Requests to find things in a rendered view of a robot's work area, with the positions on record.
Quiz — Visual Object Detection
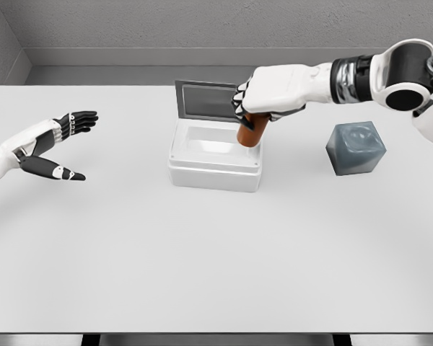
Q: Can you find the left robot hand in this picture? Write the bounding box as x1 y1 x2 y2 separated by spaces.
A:
0 110 99 182

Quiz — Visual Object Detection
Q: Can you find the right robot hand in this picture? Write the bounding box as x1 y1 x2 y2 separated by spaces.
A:
230 64 319 131

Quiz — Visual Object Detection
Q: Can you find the brown cylinder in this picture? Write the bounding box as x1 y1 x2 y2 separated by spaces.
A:
236 112 270 148

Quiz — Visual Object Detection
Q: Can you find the grey box lid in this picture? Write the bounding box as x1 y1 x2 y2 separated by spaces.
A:
174 79 241 125

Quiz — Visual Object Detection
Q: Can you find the white box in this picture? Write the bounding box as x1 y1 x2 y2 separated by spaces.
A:
167 118 265 194

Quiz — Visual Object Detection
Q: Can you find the grey cube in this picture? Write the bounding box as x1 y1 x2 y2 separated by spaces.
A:
325 121 388 177

